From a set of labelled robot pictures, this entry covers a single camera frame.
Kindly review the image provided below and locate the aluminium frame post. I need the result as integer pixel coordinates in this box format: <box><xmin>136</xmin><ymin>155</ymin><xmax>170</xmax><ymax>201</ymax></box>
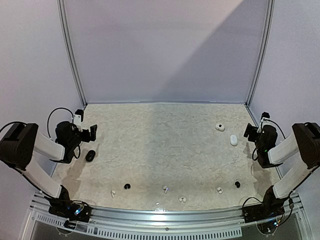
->
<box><xmin>245</xmin><ymin>0</ymin><xmax>275</xmax><ymax>108</ymax></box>
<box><xmin>57</xmin><ymin>0</ymin><xmax>88</xmax><ymax>108</ymax></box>

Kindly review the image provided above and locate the black earbud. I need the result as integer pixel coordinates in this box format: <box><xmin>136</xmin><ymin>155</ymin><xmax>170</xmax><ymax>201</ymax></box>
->
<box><xmin>124</xmin><ymin>183</ymin><xmax>131</xmax><ymax>190</ymax></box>
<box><xmin>235</xmin><ymin>181</ymin><xmax>241</xmax><ymax>188</ymax></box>

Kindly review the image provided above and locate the right aluminium frame post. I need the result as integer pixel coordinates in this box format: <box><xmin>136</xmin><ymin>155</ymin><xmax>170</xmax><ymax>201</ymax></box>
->
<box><xmin>245</xmin><ymin>0</ymin><xmax>275</xmax><ymax>108</ymax></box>

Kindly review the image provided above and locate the black earbud left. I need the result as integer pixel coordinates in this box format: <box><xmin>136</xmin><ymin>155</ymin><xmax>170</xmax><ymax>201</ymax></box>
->
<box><xmin>124</xmin><ymin>183</ymin><xmax>131</xmax><ymax>190</ymax></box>

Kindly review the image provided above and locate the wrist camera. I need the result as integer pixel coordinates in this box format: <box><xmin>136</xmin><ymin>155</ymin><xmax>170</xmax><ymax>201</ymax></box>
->
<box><xmin>257</xmin><ymin>112</ymin><xmax>270</xmax><ymax>133</ymax></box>
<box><xmin>73</xmin><ymin>109</ymin><xmax>84</xmax><ymax>132</ymax></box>

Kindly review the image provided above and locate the black oval charging case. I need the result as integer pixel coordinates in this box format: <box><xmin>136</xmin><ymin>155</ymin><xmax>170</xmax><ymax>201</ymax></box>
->
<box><xmin>85</xmin><ymin>150</ymin><xmax>96</xmax><ymax>163</ymax></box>

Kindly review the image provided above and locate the white round earbud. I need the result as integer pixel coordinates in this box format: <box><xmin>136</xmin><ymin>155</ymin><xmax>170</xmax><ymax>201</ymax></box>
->
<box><xmin>216</xmin><ymin>187</ymin><xmax>223</xmax><ymax>194</ymax></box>
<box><xmin>178</xmin><ymin>196</ymin><xmax>187</xmax><ymax>203</ymax></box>

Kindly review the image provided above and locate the left aluminium frame post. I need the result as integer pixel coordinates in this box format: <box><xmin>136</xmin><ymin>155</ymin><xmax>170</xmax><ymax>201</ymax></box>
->
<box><xmin>57</xmin><ymin>0</ymin><xmax>88</xmax><ymax>108</ymax></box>

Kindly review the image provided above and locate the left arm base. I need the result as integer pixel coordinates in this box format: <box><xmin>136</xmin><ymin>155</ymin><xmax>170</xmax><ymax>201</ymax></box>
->
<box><xmin>46</xmin><ymin>198</ymin><xmax>92</xmax><ymax>223</ymax></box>

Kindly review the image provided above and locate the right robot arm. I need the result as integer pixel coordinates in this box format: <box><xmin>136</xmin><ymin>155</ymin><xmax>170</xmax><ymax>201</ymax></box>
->
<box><xmin>243</xmin><ymin>118</ymin><xmax>320</xmax><ymax>218</ymax></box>

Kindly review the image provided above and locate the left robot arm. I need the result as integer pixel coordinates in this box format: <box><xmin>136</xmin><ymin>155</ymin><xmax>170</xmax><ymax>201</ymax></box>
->
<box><xmin>0</xmin><ymin>121</ymin><xmax>98</xmax><ymax>217</ymax></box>

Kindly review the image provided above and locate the black earbud right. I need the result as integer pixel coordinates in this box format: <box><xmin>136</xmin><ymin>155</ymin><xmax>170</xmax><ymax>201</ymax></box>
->
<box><xmin>235</xmin><ymin>181</ymin><xmax>241</xmax><ymax>188</ymax></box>

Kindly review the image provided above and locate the white oval charging case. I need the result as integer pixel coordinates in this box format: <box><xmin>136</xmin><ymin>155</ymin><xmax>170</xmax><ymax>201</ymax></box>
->
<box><xmin>229</xmin><ymin>134</ymin><xmax>238</xmax><ymax>146</ymax></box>

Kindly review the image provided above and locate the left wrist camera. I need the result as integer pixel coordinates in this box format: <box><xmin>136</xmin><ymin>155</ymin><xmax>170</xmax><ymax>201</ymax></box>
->
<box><xmin>73</xmin><ymin>109</ymin><xmax>84</xmax><ymax>132</ymax></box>

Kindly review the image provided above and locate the aluminium front rail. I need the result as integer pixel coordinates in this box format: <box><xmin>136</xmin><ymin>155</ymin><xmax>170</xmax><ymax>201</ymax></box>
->
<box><xmin>21</xmin><ymin>193</ymin><xmax>313</xmax><ymax>240</ymax></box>

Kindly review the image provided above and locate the white round earbud front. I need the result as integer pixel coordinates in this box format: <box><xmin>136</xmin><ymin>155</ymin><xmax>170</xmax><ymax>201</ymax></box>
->
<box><xmin>178</xmin><ymin>196</ymin><xmax>187</xmax><ymax>203</ymax></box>

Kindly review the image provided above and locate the white square charging case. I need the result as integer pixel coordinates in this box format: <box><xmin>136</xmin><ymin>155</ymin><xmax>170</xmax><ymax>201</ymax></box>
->
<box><xmin>215</xmin><ymin>123</ymin><xmax>225</xmax><ymax>132</ymax></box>

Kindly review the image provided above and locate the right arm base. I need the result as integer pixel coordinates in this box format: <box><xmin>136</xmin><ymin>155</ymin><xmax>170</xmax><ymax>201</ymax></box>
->
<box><xmin>241</xmin><ymin>196</ymin><xmax>294</xmax><ymax>226</ymax></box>

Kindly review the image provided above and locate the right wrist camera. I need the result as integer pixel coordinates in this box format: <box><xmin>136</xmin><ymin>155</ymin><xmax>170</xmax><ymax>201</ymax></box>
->
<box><xmin>257</xmin><ymin>112</ymin><xmax>270</xmax><ymax>133</ymax></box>

